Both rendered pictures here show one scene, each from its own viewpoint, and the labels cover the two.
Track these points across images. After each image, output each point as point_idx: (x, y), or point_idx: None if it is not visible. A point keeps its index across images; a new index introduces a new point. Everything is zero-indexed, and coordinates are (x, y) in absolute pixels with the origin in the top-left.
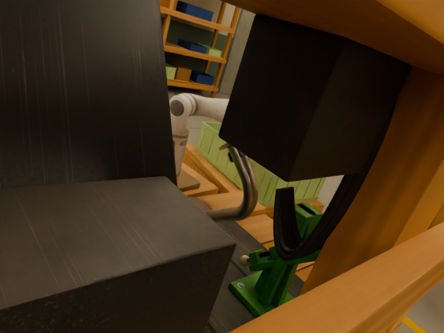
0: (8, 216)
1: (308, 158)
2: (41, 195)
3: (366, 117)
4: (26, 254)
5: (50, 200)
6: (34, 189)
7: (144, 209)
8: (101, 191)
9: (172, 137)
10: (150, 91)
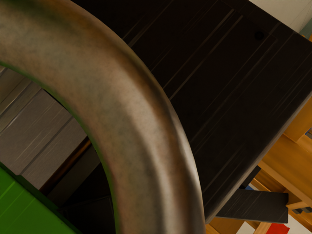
0: (235, 191)
1: None
2: (220, 208)
3: None
4: (264, 154)
5: (226, 201)
6: (211, 218)
7: (257, 161)
8: (224, 203)
9: None
10: None
